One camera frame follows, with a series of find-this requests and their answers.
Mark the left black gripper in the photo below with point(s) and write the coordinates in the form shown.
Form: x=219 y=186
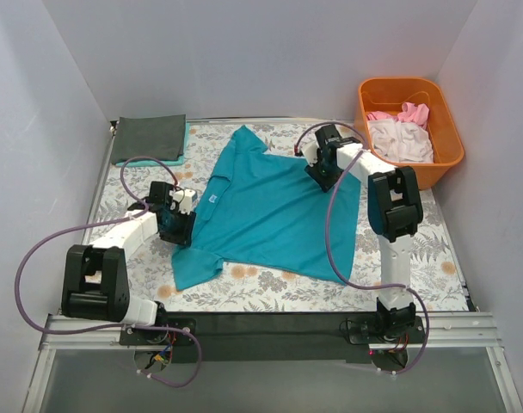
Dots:
x=178 y=230

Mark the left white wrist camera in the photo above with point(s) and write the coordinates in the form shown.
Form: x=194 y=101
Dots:
x=183 y=200

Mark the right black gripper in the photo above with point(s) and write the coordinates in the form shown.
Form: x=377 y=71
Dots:
x=320 y=176

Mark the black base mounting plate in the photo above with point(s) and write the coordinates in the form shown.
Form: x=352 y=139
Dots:
x=274 y=336

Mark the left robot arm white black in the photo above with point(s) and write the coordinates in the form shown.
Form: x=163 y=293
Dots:
x=96 y=284

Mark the floral patterned table mat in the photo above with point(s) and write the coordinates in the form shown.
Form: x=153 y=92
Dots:
x=244 y=287

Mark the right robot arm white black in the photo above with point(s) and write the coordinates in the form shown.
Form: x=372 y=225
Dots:
x=394 y=212

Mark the aluminium frame rail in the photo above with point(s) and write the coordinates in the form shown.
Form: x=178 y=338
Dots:
x=446 y=330

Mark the white garment in basket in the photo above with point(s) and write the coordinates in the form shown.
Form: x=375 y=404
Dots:
x=400 y=142

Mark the pink garment in basket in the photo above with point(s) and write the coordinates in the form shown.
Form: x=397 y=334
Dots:
x=410 y=113

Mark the folded dark grey t shirt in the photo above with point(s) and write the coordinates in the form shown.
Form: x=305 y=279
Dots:
x=160 y=137

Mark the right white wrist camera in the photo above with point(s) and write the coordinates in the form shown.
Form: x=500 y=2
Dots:
x=309 y=152

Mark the orange plastic basket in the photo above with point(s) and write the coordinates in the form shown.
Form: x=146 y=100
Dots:
x=388 y=94

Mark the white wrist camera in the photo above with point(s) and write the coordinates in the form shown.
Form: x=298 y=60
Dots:
x=309 y=152
x=183 y=200

